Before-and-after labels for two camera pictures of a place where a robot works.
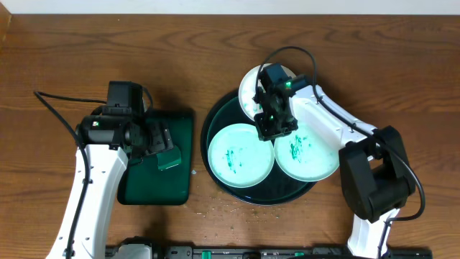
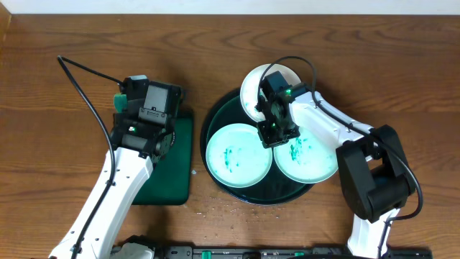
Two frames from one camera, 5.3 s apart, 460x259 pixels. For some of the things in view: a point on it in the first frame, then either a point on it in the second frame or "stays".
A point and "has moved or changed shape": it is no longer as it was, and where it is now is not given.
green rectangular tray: [142, 182] stays
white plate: [238, 157] stays
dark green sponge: [169, 159] has moved or changed shape
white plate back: [249, 86] stays
